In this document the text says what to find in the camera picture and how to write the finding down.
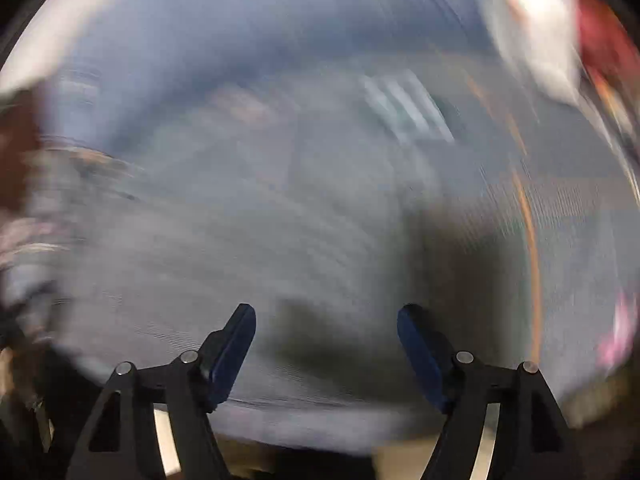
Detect white cloth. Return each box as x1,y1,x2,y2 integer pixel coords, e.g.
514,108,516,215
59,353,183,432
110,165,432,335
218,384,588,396
482,0,586,106

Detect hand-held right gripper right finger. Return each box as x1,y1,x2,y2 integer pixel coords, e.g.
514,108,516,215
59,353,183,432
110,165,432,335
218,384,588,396
397,303,583,480

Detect brown wooden headboard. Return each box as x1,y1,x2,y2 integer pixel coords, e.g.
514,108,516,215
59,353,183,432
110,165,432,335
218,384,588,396
0,87,48,213

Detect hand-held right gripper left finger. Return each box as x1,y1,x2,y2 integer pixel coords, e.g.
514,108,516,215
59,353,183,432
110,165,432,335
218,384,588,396
65,303,257,480

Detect red object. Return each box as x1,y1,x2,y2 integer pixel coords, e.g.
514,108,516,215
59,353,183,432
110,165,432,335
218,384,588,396
575,0,631,91

